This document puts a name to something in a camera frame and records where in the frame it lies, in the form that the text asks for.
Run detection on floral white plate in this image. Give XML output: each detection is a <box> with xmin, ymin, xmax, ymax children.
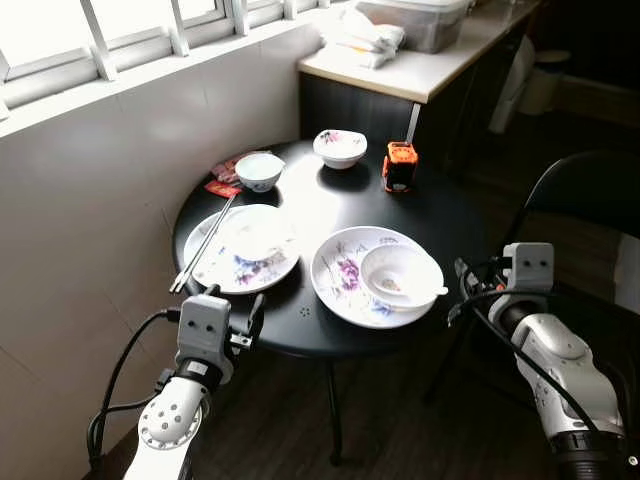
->
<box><xmin>182</xmin><ymin>203</ymin><xmax>301</xmax><ymax>295</ymax></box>
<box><xmin>310</xmin><ymin>226</ymin><xmax>446</xmax><ymax>329</ymax></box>

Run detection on round black table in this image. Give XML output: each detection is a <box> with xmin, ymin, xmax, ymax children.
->
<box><xmin>172</xmin><ymin>138</ymin><xmax>491</xmax><ymax>467</ymax></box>

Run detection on bright red sauce packet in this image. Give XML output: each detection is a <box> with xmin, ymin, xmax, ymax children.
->
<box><xmin>203</xmin><ymin>178</ymin><xmax>243</xmax><ymax>198</ymax></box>

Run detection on orange and black gadget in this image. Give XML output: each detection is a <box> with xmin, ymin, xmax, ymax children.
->
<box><xmin>383</xmin><ymin>141</ymin><xmax>418</xmax><ymax>193</ymax></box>

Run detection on red patterned packet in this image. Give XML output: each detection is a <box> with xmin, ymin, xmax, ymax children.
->
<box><xmin>210</xmin><ymin>155</ymin><xmax>246</xmax><ymax>186</ymax></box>

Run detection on small blue-patterned white bowl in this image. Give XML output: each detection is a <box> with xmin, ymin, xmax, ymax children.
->
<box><xmin>234</xmin><ymin>151</ymin><xmax>286</xmax><ymax>193</ymax></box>

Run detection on black chair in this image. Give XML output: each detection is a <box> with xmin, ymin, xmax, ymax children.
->
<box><xmin>500</xmin><ymin>150</ymin><xmax>640</xmax><ymax>401</ymax></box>

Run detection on pink floral white bowl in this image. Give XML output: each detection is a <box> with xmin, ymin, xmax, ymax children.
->
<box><xmin>313</xmin><ymin>129</ymin><xmax>368</xmax><ymax>170</ymax></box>

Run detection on white hanging bag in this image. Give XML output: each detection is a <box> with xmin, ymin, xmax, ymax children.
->
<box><xmin>488</xmin><ymin>35</ymin><xmax>536</xmax><ymax>133</ymax></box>

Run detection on small pale waste bin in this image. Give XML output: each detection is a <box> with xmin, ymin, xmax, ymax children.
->
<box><xmin>520</xmin><ymin>50</ymin><xmax>573</xmax><ymax>116</ymax></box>

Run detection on dark cabinet with white countertop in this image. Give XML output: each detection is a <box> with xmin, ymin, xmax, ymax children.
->
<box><xmin>297</xmin><ymin>0</ymin><xmax>549</xmax><ymax>186</ymax></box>

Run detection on clear lidded storage box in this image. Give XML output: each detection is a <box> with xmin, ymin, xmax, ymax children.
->
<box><xmin>355</xmin><ymin>0</ymin><xmax>473</xmax><ymax>54</ymax></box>

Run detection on white folded plastic bags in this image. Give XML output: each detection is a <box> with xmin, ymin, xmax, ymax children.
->
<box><xmin>322</xmin><ymin>8</ymin><xmax>406</xmax><ymax>69</ymax></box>

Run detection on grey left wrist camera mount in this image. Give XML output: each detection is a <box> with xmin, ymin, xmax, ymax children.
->
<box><xmin>177</xmin><ymin>295</ymin><xmax>233</xmax><ymax>363</ymax></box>

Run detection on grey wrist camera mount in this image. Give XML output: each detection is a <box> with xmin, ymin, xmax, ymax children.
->
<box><xmin>177</xmin><ymin>295</ymin><xmax>233</xmax><ymax>363</ymax></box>
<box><xmin>503</xmin><ymin>243</ymin><xmax>556</xmax><ymax>301</ymax></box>

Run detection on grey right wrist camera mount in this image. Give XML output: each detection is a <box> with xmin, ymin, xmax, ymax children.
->
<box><xmin>503</xmin><ymin>243</ymin><xmax>556</xmax><ymax>301</ymax></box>

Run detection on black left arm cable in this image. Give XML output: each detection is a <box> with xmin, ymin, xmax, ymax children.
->
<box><xmin>88</xmin><ymin>308</ymin><xmax>181</xmax><ymax>476</ymax></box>

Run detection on grey cabinet handle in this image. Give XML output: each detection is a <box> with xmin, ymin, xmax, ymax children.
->
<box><xmin>405</xmin><ymin>103</ymin><xmax>421</xmax><ymax>146</ymax></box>

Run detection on white barred window frame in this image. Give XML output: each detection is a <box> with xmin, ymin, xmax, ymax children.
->
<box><xmin>0</xmin><ymin>0</ymin><xmax>331</xmax><ymax>111</ymax></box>

